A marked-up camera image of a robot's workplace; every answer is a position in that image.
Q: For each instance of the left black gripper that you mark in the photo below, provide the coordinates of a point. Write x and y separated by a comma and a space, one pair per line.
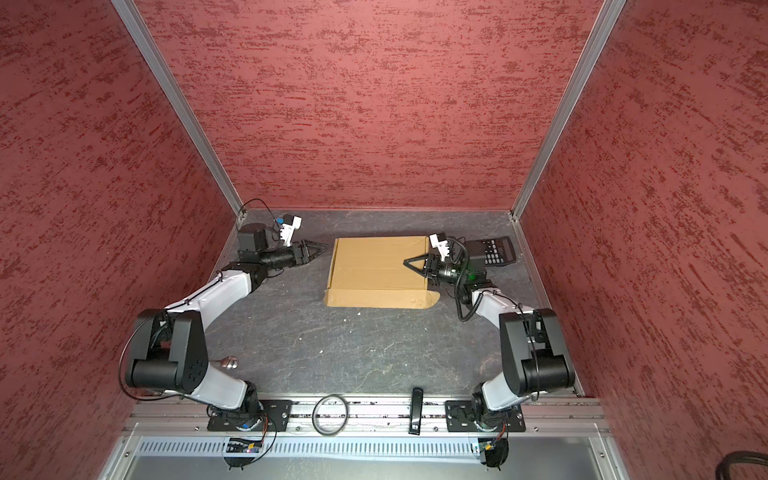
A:
306, 244

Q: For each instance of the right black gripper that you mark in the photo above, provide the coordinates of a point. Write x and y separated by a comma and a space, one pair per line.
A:
432, 267

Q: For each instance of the brown cardboard box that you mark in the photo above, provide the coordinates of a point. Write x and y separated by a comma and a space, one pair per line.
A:
369, 272

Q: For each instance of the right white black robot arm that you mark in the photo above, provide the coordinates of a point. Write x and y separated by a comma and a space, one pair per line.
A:
534, 357

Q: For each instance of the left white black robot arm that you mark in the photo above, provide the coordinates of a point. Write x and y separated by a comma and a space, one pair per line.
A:
166, 355

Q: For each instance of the black desk calculator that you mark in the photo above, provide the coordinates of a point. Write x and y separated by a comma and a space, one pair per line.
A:
495, 252

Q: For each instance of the small round metal knob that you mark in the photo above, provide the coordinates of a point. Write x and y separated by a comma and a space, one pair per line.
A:
229, 362

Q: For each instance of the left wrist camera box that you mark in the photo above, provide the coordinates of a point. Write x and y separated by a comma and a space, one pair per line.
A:
288, 225

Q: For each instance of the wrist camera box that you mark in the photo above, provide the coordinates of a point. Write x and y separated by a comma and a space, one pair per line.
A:
443, 244
288, 225

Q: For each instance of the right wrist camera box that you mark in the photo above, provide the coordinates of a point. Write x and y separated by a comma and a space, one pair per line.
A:
443, 244

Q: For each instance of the black handle bar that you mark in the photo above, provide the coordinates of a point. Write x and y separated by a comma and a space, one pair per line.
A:
416, 407

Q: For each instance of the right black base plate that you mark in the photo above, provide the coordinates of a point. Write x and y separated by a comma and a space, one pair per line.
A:
466, 416

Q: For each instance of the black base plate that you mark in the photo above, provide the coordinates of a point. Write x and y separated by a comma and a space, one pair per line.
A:
466, 416
273, 415

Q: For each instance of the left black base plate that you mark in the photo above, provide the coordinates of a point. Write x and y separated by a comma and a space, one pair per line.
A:
273, 415

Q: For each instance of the right circuit board with wires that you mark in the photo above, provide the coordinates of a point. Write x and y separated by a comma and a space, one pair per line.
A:
493, 453

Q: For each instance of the circuit board with wires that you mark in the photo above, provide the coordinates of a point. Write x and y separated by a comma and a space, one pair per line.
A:
493, 453
240, 452

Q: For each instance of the left circuit board with wires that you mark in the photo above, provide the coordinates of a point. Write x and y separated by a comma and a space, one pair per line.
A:
240, 452

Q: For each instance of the left aluminium corner post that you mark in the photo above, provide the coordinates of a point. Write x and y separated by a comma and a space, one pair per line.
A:
138, 30

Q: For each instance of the aluminium corner post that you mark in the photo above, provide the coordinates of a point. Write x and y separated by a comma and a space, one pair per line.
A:
603, 26
138, 30

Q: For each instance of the aluminium front rail frame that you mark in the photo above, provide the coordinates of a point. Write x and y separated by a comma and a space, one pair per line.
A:
370, 427

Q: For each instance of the right aluminium corner post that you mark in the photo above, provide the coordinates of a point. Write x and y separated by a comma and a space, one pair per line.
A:
603, 26

